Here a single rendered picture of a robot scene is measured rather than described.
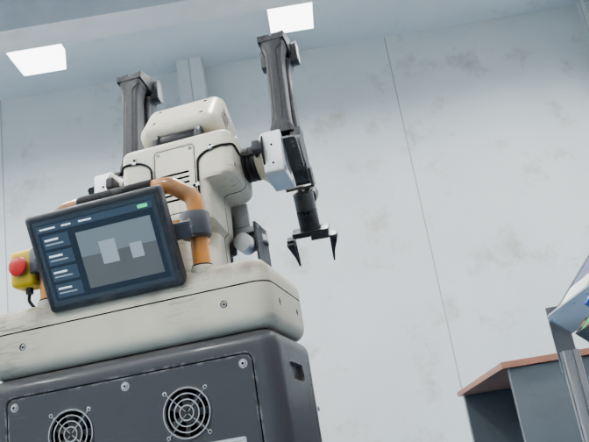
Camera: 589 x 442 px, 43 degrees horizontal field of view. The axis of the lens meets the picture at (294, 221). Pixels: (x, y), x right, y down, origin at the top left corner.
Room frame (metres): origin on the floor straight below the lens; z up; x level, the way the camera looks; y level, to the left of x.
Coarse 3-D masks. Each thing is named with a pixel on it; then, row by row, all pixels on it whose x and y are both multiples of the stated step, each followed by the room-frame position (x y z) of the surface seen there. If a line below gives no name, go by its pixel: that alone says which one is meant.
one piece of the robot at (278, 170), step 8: (264, 136) 1.65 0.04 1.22; (272, 136) 1.64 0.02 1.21; (280, 136) 1.64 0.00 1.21; (264, 144) 1.64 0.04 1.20; (272, 144) 1.64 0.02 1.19; (280, 144) 1.63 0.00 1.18; (264, 152) 1.64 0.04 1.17; (272, 152) 1.64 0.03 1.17; (280, 152) 1.63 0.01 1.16; (272, 160) 1.63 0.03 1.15; (280, 160) 1.63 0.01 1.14; (288, 160) 1.69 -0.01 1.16; (264, 168) 1.64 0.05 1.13; (272, 168) 1.63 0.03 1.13; (280, 168) 1.63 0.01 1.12; (288, 168) 1.68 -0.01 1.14; (272, 176) 1.65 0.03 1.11; (280, 176) 1.66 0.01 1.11; (288, 176) 1.66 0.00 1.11; (272, 184) 1.69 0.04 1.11; (280, 184) 1.69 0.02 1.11; (288, 184) 1.70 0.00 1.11
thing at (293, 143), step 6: (282, 138) 1.66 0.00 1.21; (288, 138) 1.65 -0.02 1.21; (294, 138) 1.65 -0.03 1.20; (288, 144) 1.66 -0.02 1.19; (294, 144) 1.66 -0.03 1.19; (288, 150) 1.67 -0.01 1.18; (294, 150) 1.67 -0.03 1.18; (300, 150) 1.68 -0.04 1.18; (288, 156) 1.68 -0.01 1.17; (294, 156) 1.68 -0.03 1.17; (300, 156) 1.68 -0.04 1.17; (294, 162) 1.69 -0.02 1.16; (300, 162) 1.69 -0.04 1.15; (294, 168) 1.70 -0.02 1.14; (300, 168) 1.70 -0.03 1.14
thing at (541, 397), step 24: (528, 360) 3.34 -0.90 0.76; (552, 360) 3.35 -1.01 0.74; (480, 384) 4.05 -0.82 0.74; (504, 384) 4.34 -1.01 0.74; (528, 384) 3.36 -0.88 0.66; (552, 384) 3.36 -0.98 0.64; (480, 408) 4.71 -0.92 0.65; (504, 408) 4.71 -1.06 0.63; (528, 408) 3.36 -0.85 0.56; (552, 408) 3.36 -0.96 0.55; (480, 432) 4.71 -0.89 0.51; (504, 432) 4.71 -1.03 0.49; (528, 432) 3.36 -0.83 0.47; (552, 432) 3.36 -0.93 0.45; (576, 432) 3.36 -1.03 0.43
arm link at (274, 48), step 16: (272, 48) 1.82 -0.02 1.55; (288, 48) 1.87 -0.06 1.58; (272, 64) 1.81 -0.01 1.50; (272, 80) 1.81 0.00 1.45; (272, 96) 1.80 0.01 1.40; (288, 96) 1.83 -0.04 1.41; (272, 112) 1.80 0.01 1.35; (288, 112) 1.80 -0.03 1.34; (272, 128) 1.79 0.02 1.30; (288, 128) 1.78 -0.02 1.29; (304, 144) 1.81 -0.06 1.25; (304, 160) 1.79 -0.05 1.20
